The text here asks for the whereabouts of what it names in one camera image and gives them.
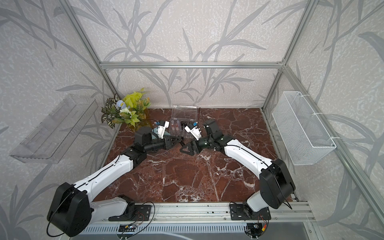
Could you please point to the artificial flower plant vase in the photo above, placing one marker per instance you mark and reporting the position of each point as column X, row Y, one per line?
column 131, row 110

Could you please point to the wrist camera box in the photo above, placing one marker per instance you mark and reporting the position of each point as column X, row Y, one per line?
column 194, row 130
column 161, row 128

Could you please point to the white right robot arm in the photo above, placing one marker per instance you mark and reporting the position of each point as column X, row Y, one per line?
column 275, row 181

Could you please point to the clear acrylic wall shelf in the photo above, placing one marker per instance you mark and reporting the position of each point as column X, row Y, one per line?
column 52, row 138

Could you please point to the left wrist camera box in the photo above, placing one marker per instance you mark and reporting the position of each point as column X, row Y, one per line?
column 161, row 128

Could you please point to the clear acrylic lipstick organizer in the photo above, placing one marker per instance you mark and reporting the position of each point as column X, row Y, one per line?
column 182, row 115

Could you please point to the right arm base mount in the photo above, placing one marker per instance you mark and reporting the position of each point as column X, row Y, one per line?
column 249, row 211

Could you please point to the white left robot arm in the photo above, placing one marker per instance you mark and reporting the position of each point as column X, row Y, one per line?
column 73, row 207

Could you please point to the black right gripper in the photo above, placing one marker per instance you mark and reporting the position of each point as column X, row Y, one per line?
column 191, row 148

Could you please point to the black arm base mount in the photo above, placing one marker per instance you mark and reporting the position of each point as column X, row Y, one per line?
column 139, row 213

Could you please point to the aluminium front rail frame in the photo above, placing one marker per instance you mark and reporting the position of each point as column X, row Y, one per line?
column 209, row 221

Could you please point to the white wire mesh basket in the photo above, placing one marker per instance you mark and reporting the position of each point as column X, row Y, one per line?
column 305, row 137

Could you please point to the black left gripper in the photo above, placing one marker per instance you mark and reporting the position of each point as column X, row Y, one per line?
column 169, row 144

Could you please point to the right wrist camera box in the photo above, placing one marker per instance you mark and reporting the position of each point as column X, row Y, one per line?
column 194, row 130

